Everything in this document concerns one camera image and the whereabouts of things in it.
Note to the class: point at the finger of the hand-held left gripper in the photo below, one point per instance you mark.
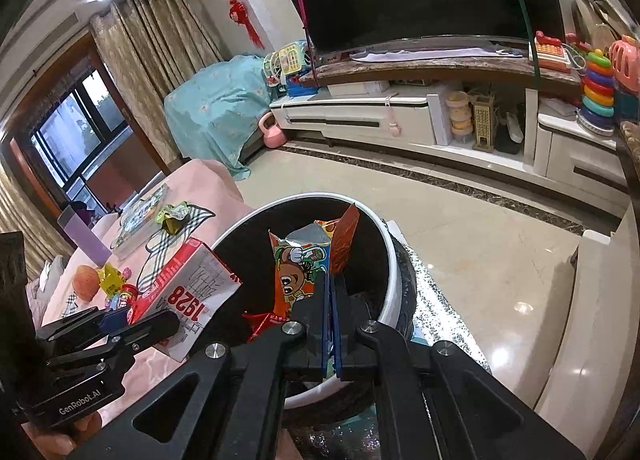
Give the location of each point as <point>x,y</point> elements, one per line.
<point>150,330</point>
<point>115,320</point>

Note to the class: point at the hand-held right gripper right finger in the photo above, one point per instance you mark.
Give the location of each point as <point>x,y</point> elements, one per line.
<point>450,415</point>

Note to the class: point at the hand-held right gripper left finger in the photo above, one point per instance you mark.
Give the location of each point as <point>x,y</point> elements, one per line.
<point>250,390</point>

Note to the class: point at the red and white carton box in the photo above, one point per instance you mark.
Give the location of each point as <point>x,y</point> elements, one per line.
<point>195,290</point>

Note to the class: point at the red wrapper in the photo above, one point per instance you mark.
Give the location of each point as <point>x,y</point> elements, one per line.
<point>260,325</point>

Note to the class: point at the orange cartoon snack wrapper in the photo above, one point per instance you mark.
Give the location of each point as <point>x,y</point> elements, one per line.
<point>297,275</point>

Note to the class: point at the white bin with black bag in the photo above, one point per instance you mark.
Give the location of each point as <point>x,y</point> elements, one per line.
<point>395,285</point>

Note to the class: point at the dark red snack packet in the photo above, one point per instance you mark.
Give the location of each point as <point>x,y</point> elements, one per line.
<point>346,240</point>

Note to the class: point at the person's left hand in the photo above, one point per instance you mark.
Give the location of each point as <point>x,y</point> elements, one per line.
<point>65,440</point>

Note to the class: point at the yellow plastic wrapper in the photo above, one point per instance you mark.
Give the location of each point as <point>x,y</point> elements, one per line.
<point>111,280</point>

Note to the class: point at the orange red apple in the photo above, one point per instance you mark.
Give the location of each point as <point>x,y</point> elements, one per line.
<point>86,284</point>

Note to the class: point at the purple water bottle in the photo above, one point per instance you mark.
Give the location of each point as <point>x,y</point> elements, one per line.
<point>85,235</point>

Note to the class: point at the green picture book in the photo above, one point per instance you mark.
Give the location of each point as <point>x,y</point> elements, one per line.
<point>140,220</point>

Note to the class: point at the silver foil mat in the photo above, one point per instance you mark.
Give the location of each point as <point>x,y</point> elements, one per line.
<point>440,310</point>

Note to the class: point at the green snack wrapper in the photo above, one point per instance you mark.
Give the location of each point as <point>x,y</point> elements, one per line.
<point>172,217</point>

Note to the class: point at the beige patterned curtain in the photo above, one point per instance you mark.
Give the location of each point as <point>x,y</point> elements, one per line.
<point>25,220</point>
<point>155,65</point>

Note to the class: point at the wooden framed balcony door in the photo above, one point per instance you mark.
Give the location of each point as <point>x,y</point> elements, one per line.
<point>85,140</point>

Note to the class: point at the pink kettlebell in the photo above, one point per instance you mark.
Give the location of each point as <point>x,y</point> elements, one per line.
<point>275,132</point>

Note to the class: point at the teal cloth covered furniture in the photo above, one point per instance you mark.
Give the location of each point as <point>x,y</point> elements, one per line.
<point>215,105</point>

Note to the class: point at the wooden lattice holder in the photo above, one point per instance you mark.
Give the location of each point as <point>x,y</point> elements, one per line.
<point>483,122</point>

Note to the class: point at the yellow stacked containers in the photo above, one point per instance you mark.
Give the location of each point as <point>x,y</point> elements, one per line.
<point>459,117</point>

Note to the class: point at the colourful toy basket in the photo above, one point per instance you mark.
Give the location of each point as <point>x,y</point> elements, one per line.
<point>290,65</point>

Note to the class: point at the white television cabinet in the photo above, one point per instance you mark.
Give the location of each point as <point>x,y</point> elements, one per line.
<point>400,110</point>

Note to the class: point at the marble top side cabinet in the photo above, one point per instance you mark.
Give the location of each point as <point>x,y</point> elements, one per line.
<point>631,150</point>

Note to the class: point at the white cloth under television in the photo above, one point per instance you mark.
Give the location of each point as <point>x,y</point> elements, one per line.
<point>430,51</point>

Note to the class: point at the red toy telephone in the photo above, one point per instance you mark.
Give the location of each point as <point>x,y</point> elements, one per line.
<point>550,52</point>

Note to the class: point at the pink plastic toy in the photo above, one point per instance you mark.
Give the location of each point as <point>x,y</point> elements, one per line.
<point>625,62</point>

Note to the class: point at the beige bag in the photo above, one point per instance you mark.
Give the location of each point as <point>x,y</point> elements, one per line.
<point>600,20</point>

